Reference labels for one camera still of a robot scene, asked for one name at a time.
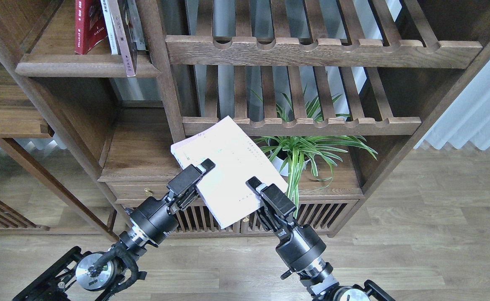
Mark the green spider plant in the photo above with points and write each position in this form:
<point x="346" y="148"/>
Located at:
<point x="295" y="151"/>

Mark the thin upright pink book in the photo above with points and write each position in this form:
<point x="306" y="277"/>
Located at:
<point x="119" y="15"/>

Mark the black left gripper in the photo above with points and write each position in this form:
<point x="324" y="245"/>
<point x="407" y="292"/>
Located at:
<point x="154" y="219"/>

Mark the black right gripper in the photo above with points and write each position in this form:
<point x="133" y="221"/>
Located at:
<point x="300" y="247"/>

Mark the grey upright book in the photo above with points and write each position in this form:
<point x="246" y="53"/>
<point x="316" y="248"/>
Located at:
<point x="136" y="26"/>

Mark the brass drawer knob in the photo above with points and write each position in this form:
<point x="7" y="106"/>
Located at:
<point x="148" y="192"/>

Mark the red paperback book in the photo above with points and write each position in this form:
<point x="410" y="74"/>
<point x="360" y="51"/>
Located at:
<point x="90" y="25"/>

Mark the white pleated curtain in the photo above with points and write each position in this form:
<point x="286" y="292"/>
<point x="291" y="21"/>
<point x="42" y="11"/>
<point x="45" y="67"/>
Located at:
<point x="467" y="120"/>

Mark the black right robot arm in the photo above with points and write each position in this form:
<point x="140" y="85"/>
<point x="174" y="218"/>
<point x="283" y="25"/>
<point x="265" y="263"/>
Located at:
<point x="325" y="287"/>

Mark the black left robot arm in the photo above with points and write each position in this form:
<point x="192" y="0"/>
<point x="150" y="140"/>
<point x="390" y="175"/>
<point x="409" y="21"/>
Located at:
<point x="116" y="270"/>

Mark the white purple paperback book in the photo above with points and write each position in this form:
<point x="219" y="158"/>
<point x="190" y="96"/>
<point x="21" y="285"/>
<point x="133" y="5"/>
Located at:
<point x="237" y="158"/>

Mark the yellow green paperback book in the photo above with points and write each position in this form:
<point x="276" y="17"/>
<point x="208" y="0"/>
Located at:
<point x="109" y="26"/>

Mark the dark wooden bookshelf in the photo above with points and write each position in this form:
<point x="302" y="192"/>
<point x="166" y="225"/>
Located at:
<point x="279" y="67"/>

